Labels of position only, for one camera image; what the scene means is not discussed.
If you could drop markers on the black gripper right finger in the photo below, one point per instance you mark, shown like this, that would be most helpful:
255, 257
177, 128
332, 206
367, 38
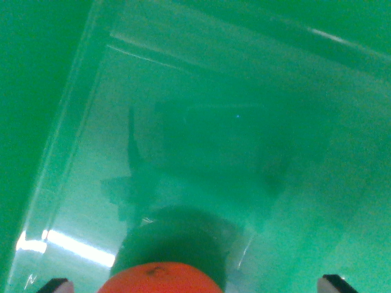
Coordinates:
333, 285

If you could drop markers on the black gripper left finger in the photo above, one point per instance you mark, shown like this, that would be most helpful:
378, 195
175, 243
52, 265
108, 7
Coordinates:
58, 287

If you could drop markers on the orange tangerine fruit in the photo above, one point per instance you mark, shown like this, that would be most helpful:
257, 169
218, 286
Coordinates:
160, 279

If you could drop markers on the green plastic bin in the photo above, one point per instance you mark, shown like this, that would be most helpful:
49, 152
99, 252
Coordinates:
195, 122

